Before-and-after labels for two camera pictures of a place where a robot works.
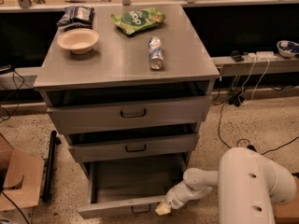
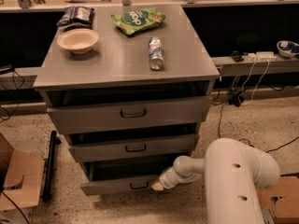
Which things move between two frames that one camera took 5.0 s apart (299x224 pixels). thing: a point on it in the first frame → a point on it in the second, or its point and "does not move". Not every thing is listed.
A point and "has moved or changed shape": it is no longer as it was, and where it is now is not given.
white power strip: (262, 56) does not move
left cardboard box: (18, 165) does not move
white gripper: (173, 197) → (165, 179)
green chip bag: (134, 21) does not move
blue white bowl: (287, 49) does not move
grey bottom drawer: (129, 189) has moved or changed shape
